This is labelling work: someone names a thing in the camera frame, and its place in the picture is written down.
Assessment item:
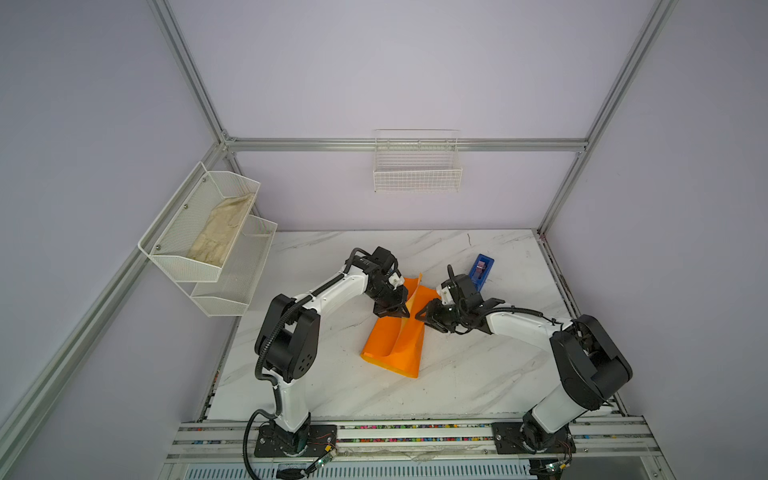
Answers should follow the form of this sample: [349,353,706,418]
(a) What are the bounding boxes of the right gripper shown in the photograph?
[413,299,465,331]

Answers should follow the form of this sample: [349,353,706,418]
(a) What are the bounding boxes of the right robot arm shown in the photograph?
[415,274,633,453]

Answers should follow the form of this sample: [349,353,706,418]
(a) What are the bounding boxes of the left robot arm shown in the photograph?
[254,247,409,434]

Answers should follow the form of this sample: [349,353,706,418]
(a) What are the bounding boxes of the blue tape dispenser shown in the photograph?
[468,254,495,292]

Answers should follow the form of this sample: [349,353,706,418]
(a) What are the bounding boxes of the white lower mesh shelf bin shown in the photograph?
[191,215,277,317]

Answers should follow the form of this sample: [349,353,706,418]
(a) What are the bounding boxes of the white mesh shelf bin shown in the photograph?
[139,169,260,283]
[191,215,277,317]

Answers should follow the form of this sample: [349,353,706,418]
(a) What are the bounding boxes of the beige cloth in bin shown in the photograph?
[187,193,256,267]

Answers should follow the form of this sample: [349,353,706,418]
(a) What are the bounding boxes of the white upper mesh shelf bin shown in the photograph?
[139,169,260,283]

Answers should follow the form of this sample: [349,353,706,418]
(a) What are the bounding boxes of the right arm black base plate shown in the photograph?
[491,422,575,455]

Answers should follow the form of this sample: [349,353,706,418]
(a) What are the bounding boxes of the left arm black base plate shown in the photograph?
[252,423,338,459]

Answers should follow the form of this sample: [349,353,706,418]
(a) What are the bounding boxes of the white wire wall basket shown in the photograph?
[373,129,463,193]

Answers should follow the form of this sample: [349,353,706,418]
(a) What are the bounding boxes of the aluminium frame rail front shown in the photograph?
[159,414,674,479]

